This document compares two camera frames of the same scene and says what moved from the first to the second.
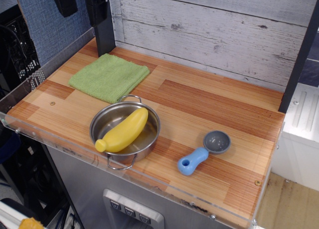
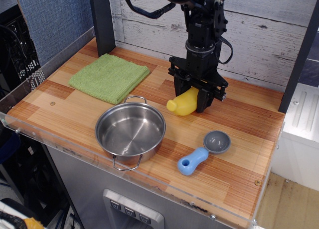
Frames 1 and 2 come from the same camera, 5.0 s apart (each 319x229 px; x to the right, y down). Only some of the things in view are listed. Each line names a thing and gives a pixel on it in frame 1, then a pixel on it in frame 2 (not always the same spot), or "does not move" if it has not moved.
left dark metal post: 104,34 does not move
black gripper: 97,4 → 202,69
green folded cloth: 108,77 does not move
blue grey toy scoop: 215,142 does not move
